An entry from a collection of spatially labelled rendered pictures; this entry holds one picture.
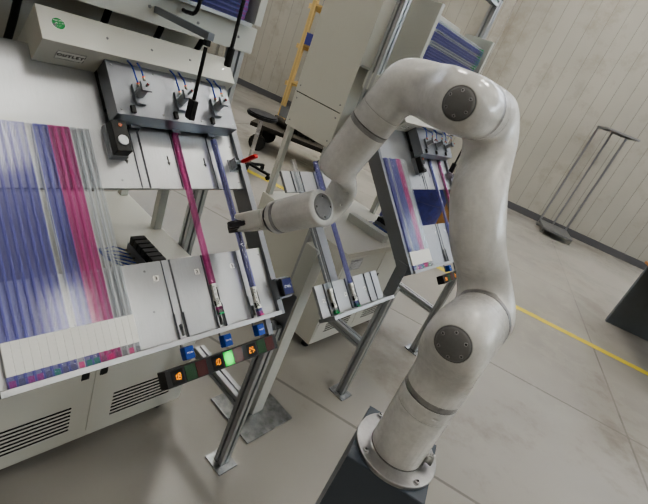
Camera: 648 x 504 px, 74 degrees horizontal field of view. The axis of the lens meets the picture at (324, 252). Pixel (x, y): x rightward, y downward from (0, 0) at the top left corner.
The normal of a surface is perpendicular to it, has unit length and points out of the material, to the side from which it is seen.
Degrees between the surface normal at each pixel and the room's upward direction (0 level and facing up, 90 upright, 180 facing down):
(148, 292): 43
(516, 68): 90
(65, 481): 0
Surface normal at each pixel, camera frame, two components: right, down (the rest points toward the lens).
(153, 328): 0.72, -0.26
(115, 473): 0.35, -0.84
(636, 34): -0.36, 0.28
